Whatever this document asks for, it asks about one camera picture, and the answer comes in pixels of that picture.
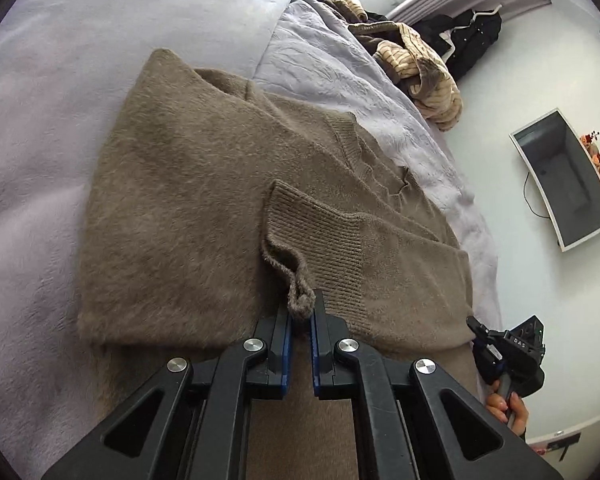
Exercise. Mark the person right hand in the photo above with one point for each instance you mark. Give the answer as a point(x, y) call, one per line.
point(512, 413)

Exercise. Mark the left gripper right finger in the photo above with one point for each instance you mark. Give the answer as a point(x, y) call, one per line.
point(413, 420)

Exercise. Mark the black coat hanging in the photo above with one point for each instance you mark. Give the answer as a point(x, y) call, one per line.
point(462, 41)

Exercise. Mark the brown knit sweater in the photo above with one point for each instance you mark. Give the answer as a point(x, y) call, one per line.
point(214, 203)

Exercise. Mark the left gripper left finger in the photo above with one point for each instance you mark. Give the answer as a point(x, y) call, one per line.
point(189, 420)

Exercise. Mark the wall mounted television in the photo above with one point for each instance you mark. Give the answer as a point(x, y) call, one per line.
point(565, 175)

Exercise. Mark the cream striped fleece garment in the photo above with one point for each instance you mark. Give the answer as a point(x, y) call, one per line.
point(409, 62)

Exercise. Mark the lavender bed blanket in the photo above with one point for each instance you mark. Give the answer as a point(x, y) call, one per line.
point(65, 69)

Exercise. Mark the textured lilac bedspread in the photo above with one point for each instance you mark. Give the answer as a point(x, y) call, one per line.
point(312, 57)

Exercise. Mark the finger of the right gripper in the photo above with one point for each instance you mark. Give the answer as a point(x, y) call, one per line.
point(484, 336)

